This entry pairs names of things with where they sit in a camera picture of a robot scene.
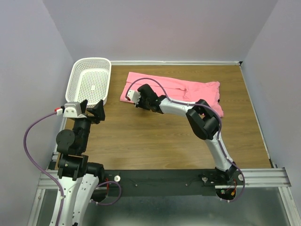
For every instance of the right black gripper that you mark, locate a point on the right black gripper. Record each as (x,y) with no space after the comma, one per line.
(143,99)

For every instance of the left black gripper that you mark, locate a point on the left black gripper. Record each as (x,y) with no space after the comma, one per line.
(89,117)

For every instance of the pink t shirt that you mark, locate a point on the pink t shirt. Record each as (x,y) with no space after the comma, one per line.
(189,91)

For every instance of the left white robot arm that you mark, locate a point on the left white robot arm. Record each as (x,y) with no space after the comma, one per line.
(77,178)

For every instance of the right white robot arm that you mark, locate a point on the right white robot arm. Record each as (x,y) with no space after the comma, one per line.
(205,123)

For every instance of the white perforated plastic basket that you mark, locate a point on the white perforated plastic basket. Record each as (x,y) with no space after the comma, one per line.
(89,80)

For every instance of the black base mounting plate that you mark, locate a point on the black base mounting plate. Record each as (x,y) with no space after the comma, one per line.
(172,182)

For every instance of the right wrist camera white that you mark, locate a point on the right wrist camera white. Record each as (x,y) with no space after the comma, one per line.
(133,96)

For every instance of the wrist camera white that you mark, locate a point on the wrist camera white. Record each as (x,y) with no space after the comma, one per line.
(70,110)
(133,96)

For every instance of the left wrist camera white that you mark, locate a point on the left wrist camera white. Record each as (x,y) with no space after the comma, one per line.
(70,110)

